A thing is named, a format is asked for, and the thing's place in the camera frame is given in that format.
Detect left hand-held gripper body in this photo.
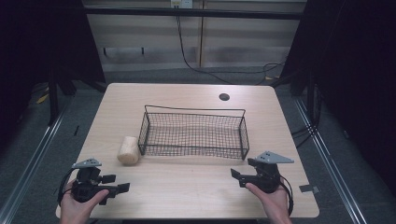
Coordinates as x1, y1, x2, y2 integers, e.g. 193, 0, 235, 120
71, 158, 120, 206

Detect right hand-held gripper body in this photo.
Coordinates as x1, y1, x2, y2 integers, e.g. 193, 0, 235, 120
238, 150, 295, 194

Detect beige textured bread roll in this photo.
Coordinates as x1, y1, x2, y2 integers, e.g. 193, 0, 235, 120
116, 135, 141, 166

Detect black wire mesh basket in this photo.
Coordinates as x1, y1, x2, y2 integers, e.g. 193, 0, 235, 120
137, 105, 250, 161

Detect person's left hand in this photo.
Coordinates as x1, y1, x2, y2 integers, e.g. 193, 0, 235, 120
59, 180, 110, 224

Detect person's right hand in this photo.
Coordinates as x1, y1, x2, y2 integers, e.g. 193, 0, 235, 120
245, 182, 294, 224

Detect grey floor tape piece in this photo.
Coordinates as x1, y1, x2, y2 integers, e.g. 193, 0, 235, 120
299, 184, 321, 194

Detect black metal stand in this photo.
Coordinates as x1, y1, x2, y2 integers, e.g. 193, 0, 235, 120
47, 69, 61, 127

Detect yellow floor tape piece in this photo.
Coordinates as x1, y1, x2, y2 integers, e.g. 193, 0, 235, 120
35, 92, 50, 105

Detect dark curtain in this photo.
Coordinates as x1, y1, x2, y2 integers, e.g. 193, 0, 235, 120
270, 0, 396, 188
0, 0, 106, 150

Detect black horizontal bar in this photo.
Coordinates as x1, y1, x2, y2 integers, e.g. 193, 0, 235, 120
83, 7, 305, 21

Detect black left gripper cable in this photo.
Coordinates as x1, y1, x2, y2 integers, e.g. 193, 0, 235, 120
57, 167, 79, 207

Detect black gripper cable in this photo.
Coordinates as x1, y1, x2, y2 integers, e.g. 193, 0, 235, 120
57, 167, 79, 207
279, 175, 295, 217

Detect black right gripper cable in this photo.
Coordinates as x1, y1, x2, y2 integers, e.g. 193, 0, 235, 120
279, 175, 295, 217

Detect metal floor rail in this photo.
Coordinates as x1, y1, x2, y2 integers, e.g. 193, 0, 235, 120
0, 101, 72, 224
293, 97, 369, 224

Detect black floor cables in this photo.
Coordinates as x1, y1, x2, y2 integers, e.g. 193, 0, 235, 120
290, 90, 323, 149

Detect black hanging wall cable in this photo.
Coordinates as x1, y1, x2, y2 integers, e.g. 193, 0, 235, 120
175, 15, 286, 86

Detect white wall socket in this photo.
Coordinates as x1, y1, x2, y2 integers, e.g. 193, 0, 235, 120
169, 0, 194, 9

